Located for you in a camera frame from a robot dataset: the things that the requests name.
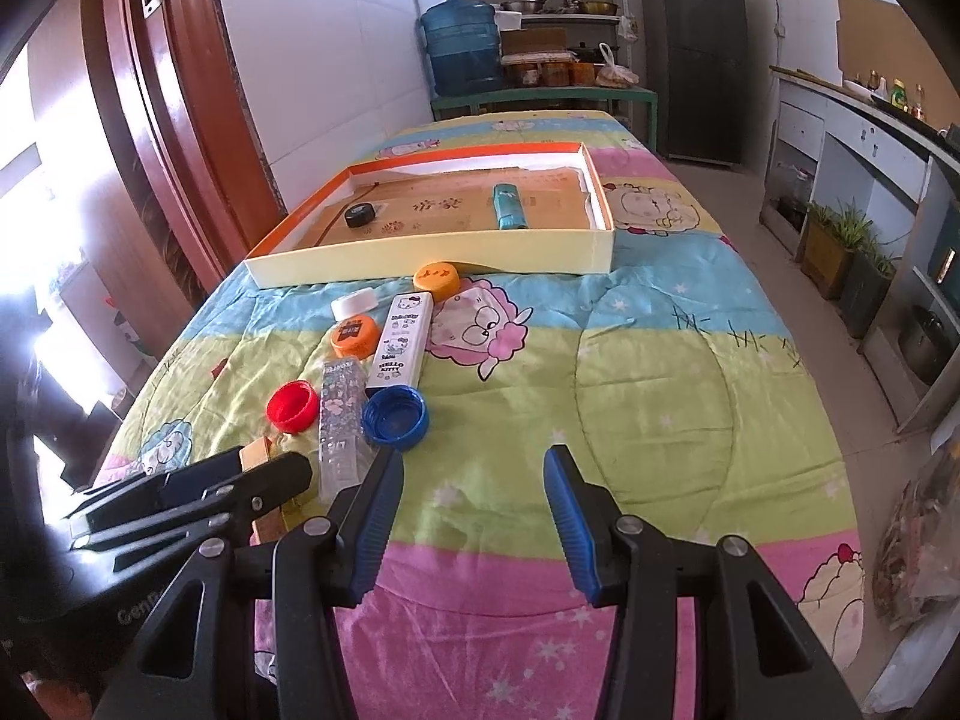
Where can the white cartoon printed lighter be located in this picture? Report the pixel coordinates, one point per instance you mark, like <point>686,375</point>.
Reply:
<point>397,341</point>

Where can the red bottle cap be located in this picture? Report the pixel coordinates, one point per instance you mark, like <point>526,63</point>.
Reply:
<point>292,405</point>

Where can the brown planter with grass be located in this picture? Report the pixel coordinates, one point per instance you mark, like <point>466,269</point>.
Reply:
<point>825,255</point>

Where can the small gold box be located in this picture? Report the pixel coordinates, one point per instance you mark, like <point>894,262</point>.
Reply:
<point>259,457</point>

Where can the metal cooking pot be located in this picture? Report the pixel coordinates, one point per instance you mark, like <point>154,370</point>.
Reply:
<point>922,345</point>

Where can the cardboard sheet on wall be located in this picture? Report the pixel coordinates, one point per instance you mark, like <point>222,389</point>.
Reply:
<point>870,37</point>

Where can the clear floral printed lighter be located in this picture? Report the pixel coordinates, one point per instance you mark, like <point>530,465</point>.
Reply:
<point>337,420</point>

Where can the grey counter cabinet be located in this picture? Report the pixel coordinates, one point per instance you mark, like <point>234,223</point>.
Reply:
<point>870,157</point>

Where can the dark planter with grass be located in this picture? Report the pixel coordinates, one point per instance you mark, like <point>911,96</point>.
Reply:
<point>866,292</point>

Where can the shallow orange-rimmed cardboard box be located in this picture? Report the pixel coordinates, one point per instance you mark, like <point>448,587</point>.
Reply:
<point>465,240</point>

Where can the plain orange bottle cap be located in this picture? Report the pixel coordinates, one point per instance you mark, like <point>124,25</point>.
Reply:
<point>436,279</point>

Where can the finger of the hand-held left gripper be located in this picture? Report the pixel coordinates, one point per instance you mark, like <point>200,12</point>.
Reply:
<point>277,476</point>
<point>199,476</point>

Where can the orange cap with dark label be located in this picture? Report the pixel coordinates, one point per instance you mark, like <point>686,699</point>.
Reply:
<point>354,335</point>

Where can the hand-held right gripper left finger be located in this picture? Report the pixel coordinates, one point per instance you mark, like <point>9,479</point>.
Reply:
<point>375,525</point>

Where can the black bottle cap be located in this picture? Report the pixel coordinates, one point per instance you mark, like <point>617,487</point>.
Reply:
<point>359,214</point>

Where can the blue water jug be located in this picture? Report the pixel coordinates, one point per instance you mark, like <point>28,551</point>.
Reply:
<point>459,45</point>

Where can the blue bottle cap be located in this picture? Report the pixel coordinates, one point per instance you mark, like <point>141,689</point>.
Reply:
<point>394,416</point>

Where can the red-brown wooden door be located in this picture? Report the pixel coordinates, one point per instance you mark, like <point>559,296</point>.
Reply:
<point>172,127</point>

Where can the plastic bag of food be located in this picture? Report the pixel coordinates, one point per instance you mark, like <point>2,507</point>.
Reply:
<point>616,73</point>

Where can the crumpled plastic bags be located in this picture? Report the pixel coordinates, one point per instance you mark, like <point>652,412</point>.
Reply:
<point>919,562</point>

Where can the cartoon printed blanket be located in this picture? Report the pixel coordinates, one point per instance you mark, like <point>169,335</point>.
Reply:
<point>637,390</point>

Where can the dark grey refrigerator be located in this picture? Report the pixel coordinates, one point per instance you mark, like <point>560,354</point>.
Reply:
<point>694,60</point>

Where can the brown cardboard carton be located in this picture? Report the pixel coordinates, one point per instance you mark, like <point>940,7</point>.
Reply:
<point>534,41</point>

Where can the white bottle cap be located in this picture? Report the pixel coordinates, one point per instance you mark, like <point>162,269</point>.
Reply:
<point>352,305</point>

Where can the teal lighter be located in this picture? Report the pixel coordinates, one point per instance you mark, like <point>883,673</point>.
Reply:
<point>508,206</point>

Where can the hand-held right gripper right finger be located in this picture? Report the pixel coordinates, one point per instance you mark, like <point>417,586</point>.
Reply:
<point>574,532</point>

